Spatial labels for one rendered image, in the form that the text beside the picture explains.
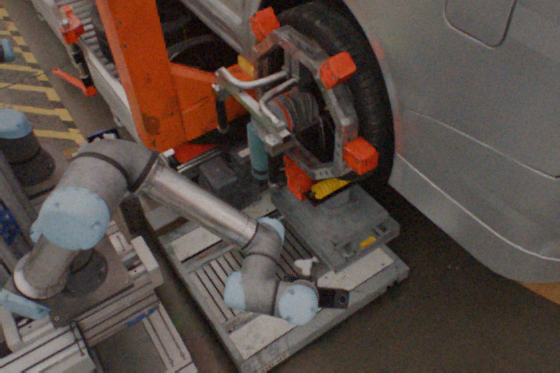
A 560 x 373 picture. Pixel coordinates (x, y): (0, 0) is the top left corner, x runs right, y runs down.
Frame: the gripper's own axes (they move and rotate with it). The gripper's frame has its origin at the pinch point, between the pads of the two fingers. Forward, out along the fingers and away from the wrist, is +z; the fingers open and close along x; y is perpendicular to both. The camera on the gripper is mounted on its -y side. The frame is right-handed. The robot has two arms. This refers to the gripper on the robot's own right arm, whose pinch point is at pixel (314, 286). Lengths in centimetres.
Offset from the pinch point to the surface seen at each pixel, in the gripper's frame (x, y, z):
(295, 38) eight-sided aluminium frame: -76, 14, 27
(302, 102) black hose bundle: -53, 9, 17
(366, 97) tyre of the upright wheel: -56, -10, 21
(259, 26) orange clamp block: -82, 28, 34
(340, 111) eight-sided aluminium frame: -52, -3, 22
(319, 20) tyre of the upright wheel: -80, 7, 21
